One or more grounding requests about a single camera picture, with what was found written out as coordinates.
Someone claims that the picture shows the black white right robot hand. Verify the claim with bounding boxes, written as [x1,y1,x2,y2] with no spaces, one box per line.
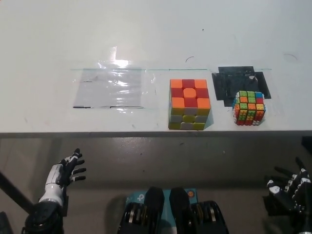
[265,157,312,216]

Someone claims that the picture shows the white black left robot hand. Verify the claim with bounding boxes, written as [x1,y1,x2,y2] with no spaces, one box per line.
[38,148,87,204]

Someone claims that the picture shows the small multicolour brick cube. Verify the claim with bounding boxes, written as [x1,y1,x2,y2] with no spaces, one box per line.
[231,90,266,127]

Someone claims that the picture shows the black ribbed robot body blocks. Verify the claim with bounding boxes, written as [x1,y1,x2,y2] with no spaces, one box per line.
[117,186,230,234]

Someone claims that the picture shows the large orange red puzzle cube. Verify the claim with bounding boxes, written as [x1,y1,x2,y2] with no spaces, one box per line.
[167,78,212,131]

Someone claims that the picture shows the black diagonal bar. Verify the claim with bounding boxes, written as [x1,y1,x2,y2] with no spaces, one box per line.
[0,170,34,215]

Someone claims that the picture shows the clear plastic sheet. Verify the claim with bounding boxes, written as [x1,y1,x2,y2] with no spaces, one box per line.
[72,67,156,113]

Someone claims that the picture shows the black tape patch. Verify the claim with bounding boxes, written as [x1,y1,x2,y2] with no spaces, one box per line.
[211,66,272,107]

